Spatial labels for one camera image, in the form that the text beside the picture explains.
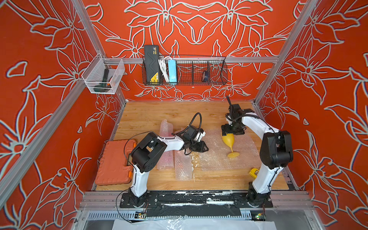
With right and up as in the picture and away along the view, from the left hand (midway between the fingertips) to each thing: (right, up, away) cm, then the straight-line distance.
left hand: (208, 149), depth 89 cm
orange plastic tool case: (-57, -8, -9) cm, 58 cm away
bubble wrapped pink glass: (-25, -5, -10) cm, 27 cm away
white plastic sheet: (-16, -30, -22) cm, 41 cm away
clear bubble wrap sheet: (+5, -6, -1) cm, 8 cm away
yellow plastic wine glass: (+14, +6, +1) cm, 15 cm away
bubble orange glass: (-16, -6, -13) cm, 21 cm away
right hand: (+13, +10, +3) cm, 16 cm away
